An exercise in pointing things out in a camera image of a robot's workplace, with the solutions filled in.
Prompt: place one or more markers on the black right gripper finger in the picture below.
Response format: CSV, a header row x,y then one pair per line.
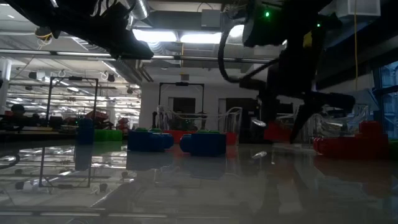
x,y
269,109
303,118

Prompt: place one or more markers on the person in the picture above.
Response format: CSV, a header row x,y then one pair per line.
x,y
17,109

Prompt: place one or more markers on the round metal air duct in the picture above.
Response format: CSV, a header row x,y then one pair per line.
x,y
140,9

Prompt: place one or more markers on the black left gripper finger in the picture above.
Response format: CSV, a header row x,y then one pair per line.
x,y
130,49

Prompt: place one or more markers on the small blue toy block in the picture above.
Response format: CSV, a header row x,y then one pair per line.
x,y
85,132

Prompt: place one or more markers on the white oval reflector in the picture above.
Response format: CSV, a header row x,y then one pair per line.
x,y
259,123

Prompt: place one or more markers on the grey metal box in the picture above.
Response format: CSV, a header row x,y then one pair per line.
x,y
211,18

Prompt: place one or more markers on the dark wall screen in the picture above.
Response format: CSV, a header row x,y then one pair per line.
x,y
183,105

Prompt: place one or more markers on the long grey metal pipe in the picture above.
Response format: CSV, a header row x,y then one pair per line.
x,y
186,58

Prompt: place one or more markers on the long green toy block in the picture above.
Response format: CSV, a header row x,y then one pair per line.
x,y
107,135

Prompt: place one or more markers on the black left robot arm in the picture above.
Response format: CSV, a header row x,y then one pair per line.
x,y
28,12

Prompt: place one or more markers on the blue-lit window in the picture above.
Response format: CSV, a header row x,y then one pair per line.
x,y
388,102

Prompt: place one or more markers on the red machine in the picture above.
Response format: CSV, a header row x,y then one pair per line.
x,y
122,124

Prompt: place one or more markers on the dark workbench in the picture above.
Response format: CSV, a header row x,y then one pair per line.
x,y
37,135

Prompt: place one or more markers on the black station frame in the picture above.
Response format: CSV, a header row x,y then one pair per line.
x,y
182,83
74,78

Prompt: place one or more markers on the black cabinet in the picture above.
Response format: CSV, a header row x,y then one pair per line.
x,y
236,105

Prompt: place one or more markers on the bright fluorescent light panel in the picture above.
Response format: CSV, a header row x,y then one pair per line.
x,y
201,37
154,35

